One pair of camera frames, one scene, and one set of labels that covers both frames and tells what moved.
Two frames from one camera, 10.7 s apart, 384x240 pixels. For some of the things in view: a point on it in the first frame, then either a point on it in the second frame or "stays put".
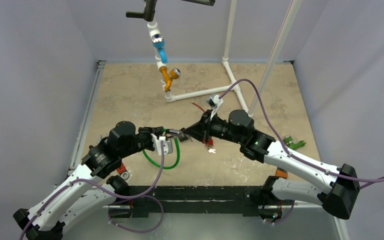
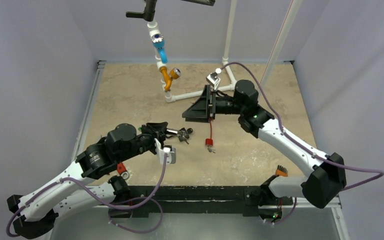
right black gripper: x=206 y=125 to x=211 y=104
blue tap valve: x=158 y=42 stays put
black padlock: x=182 y=138 stays put
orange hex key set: x=281 y=172 stays put
